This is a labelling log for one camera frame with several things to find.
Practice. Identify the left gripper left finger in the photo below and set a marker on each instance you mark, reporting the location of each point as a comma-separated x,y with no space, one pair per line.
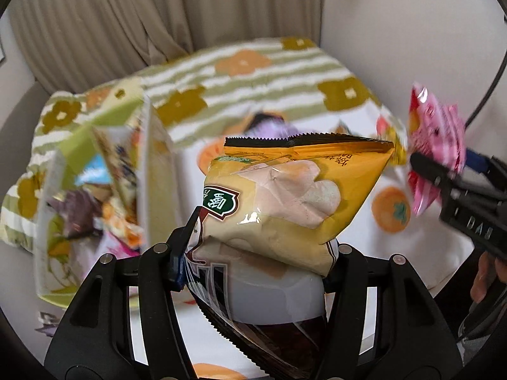
94,339

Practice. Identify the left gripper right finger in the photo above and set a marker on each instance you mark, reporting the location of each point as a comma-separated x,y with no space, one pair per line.
384,323

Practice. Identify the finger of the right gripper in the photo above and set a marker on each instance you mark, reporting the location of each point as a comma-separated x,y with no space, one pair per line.
445,179
492,168

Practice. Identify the purple snack bag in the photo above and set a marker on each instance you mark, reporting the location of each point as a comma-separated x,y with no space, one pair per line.
78,209

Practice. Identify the yellow brown chips bag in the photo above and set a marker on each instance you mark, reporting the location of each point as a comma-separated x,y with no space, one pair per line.
286,200

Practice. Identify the blue white large snack bag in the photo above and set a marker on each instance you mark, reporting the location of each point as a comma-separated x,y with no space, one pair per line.
114,144

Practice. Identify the person's right hand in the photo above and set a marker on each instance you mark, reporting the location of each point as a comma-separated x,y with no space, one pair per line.
489,269

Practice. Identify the white pink snack bag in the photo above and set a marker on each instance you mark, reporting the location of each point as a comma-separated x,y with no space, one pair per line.
118,249

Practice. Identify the orange white snack bag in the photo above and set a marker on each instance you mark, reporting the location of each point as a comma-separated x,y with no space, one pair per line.
116,221

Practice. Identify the green cardboard box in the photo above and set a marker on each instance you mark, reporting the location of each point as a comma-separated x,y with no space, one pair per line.
60,263

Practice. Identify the floral striped quilt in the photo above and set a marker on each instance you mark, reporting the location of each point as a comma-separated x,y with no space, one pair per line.
205,95

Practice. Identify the grey headboard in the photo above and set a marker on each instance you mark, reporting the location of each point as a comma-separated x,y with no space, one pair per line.
17,134

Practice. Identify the beige curtain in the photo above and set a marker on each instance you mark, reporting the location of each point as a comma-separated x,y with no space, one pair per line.
74,45

